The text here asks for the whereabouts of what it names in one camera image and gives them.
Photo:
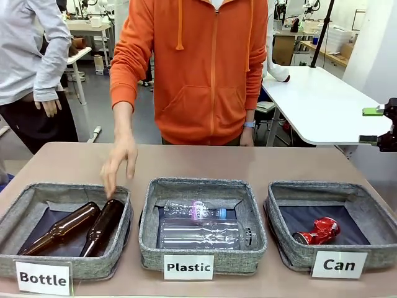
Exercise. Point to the person in grey shirt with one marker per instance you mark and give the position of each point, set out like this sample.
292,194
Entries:
18,46

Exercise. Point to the large cardboard box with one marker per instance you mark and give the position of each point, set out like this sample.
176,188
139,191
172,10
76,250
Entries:
283,49

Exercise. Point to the small white side table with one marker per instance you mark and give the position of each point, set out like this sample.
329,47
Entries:
79,54

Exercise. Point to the grey fabric basket labelled Plastic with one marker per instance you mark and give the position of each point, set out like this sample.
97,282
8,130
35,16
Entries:
198,186

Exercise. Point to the orange person's right forearm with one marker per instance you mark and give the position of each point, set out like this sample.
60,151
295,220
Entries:
124,124

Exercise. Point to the white bundle with red tip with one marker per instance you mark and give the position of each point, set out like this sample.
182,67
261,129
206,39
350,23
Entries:
277,71

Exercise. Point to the green flat item under table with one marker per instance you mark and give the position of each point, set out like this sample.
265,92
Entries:
266,106

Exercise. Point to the person in orange hoodie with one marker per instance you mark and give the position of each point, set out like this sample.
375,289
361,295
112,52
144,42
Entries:
201,77

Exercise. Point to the brown object on side table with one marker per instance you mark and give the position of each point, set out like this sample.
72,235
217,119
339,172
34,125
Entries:
77,45

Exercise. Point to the grey fabric basket labelled Bottle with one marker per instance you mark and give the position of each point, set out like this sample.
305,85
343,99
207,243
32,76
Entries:
93,267

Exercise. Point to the white Can label card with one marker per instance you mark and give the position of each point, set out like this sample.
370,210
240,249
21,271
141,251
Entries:
339,264

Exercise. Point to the white Plastic label card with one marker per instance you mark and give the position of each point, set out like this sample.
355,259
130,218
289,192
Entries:
188,267

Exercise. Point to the orange person's left forearm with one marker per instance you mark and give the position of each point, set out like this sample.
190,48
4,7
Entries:
250,115

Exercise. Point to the black tripod pole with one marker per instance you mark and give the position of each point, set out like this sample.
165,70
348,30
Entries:
322,31

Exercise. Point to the white stacked storage bins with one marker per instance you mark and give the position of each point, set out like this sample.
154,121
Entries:
341,35

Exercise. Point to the large clear plastic bottle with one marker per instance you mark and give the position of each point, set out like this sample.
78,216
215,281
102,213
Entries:
201,234

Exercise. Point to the dark brown glass bottle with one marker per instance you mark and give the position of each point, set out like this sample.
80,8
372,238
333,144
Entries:
105,223

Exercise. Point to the large white table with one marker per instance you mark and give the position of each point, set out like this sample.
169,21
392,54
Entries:
325,105

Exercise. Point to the small clear pink-label plastic bottle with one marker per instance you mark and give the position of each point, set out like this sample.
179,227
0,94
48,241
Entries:
198,211

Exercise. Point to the white box on floor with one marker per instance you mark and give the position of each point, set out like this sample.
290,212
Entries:
99,65

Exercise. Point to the white background desk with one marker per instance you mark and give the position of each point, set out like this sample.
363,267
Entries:
90,28

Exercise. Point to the grey person's hand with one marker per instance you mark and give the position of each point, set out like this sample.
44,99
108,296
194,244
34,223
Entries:
48,107

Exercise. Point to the grey fabric basket labelled Can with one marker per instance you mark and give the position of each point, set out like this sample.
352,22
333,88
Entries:
297,257

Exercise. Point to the orange person's left hand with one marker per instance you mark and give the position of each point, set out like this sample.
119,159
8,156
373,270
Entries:
247,138

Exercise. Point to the orange person's right hand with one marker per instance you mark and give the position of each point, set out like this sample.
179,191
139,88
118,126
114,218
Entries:
119,158

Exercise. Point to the amber brown glass bottle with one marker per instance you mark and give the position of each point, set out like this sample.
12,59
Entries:
62,228

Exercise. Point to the wooden workbench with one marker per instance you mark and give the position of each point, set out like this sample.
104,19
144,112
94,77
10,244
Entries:
328,56

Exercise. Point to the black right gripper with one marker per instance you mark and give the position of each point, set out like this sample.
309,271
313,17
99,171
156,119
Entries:
389,136

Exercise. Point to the crushed red can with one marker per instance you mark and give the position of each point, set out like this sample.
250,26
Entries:
322,231

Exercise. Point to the white Bottle label card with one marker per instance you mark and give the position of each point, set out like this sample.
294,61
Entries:
43,277

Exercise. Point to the light blue wrist watch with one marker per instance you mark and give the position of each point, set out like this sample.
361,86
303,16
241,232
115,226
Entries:
249,124

